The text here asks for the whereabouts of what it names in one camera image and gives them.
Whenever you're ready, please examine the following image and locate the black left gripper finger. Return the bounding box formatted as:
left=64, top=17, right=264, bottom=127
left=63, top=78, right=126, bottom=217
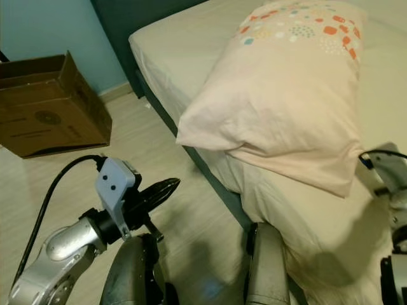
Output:
left=139, top=177, right=182, bottom=218

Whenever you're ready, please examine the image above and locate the pink dotted pillow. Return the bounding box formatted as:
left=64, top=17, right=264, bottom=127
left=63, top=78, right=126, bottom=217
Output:
left=176, top=0, right=368, bottom=198

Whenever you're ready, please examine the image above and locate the brown cardboard box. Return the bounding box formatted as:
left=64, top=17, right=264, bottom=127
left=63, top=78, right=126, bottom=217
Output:
left=0, top=51, right=113, bottom=158

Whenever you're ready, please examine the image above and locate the mattress with beige sheet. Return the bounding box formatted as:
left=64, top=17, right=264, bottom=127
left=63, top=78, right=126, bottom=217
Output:
left=128, top=0, right=407, bottom=305

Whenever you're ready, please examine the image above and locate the teal fabric headboard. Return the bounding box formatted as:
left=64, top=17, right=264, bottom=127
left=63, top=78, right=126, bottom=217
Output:
left=90, top=0, right=207, bottom=99

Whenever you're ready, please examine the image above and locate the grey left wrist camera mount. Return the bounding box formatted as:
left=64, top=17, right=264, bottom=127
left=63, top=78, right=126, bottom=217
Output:
left=95, top=158, right=136, bottom=241

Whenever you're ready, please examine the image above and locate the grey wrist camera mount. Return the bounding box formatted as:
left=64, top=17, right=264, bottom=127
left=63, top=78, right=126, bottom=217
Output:
left=95, top=158, right=136, bottom=241
left=366, top=143, right=407, bottom=191

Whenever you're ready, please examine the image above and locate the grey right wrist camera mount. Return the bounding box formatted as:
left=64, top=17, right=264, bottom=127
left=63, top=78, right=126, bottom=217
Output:
left=366, top=143, right=407, bottom=191

